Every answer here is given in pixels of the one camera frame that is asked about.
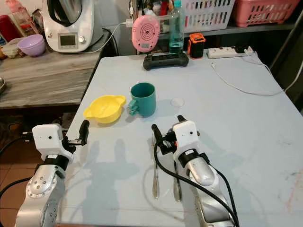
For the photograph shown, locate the yellow plastic bowl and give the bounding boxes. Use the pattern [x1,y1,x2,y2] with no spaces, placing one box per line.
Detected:
[83,95,127,125]

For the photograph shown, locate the teal plastic mug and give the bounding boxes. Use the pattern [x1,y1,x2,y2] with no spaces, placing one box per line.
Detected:
[127,82,157,118]

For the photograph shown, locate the steel spoon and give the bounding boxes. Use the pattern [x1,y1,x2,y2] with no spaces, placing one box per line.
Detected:
[168,129,183,202]

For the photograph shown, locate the black game controller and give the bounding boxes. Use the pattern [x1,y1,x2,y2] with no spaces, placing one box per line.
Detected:
[143,52,189,71]

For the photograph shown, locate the grey wooden counter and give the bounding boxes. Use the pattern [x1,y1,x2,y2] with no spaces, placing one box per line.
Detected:
[0,29,108,109]

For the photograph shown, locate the orange black tape measure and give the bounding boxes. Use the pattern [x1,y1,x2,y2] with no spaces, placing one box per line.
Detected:
[187,33,207,60]

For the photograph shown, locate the white power strip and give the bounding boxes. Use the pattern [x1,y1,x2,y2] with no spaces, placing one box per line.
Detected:
[207,46,254,59]

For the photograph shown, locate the clear green water bottle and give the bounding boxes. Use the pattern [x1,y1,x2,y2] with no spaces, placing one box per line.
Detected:
[169,0,186,54]

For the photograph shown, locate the pink round speaker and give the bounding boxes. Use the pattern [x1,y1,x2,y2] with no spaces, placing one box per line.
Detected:
[131,14,161,53]

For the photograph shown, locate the purple plastic bowl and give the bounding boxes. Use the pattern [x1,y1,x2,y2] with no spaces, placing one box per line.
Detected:
[18,34,47,57]

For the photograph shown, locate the white kitchen food processor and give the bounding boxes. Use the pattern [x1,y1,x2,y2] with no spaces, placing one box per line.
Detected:
[42,0,98,53]

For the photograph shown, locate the white plastic basket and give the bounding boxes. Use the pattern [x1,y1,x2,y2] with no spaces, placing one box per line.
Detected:
[180,0,236,32]

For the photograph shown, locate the small clear plastic container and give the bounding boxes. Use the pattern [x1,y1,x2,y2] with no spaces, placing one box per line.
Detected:
[4,39,25,59]

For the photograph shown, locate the red plastic container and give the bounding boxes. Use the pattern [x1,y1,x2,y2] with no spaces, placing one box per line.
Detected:
[0,15,22,43]

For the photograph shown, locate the pink capped clear bottle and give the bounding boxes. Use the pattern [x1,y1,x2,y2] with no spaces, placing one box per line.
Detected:
[7,0,39,36]

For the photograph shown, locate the pink plastic basket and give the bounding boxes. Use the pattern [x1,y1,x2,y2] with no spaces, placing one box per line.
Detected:
[232,0,302,28]

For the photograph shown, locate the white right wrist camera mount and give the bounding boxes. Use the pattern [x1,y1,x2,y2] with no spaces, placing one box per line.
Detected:
[172,120,200,162]

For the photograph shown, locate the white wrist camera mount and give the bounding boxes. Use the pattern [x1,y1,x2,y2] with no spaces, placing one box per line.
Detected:
[172,120,200,162]
[32,123,70,164]

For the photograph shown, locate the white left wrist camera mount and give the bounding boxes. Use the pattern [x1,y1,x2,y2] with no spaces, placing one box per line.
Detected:
[32,123,70,164]

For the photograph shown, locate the thin white cable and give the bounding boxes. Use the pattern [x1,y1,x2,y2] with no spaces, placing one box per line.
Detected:
[210,56,303,97]

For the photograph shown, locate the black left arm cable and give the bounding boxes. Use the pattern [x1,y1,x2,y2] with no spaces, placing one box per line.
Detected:
[0,134,36,200]

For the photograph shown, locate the white appliance power cord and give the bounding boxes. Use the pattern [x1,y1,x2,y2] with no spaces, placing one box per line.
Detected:
[96,18,134,53]

